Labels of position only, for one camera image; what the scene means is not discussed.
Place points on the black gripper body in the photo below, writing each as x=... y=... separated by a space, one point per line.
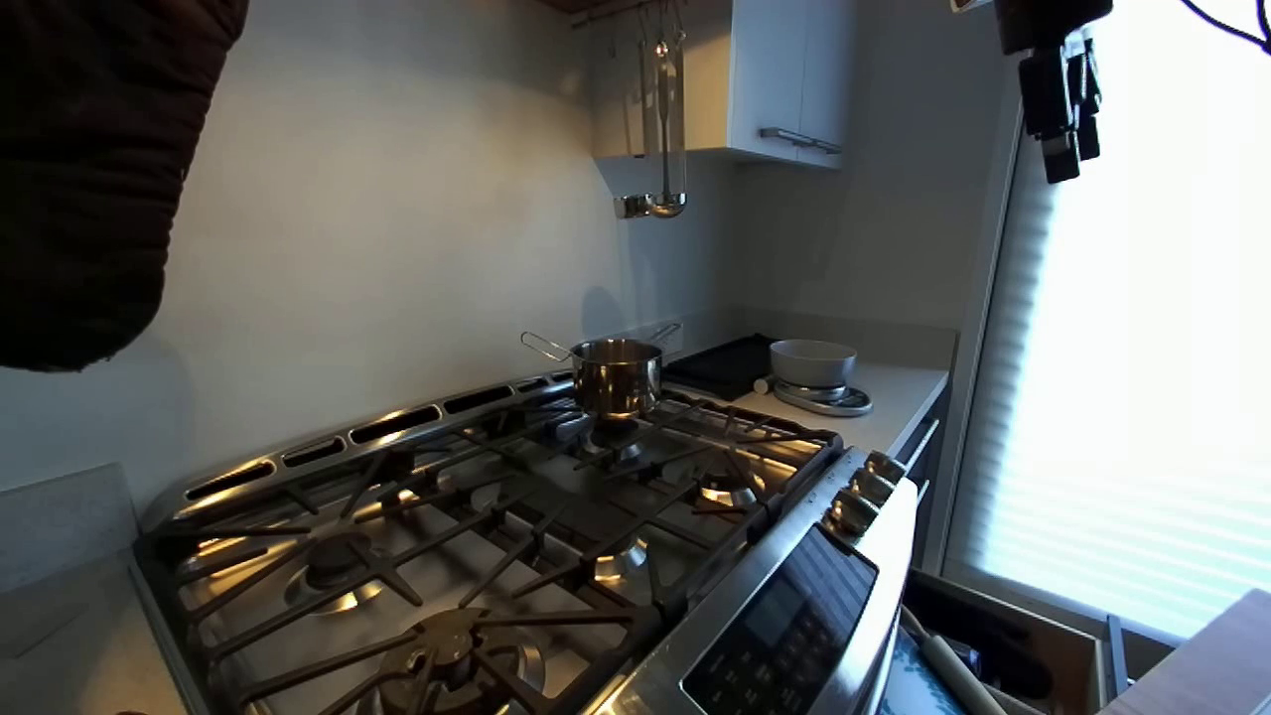
x=1056 y=77

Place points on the small steel pot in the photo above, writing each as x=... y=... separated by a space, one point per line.
x=617 y=379

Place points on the white upper cabinet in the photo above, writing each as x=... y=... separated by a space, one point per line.
x=758 y=77

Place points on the grey bowl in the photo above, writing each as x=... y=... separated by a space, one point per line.
x=810 y=362

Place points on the round kitchen scale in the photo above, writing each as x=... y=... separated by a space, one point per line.
x=823 y=399

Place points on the grey lower drawer cabinet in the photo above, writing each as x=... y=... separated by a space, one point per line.
x=928 y=452

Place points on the hanging steel ladle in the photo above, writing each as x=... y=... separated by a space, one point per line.
x=659 y=113

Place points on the stainless steel gas stove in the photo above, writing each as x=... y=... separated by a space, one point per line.
x=504 y=553

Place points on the dark oven mitt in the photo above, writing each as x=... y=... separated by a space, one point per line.
x=100 y=113

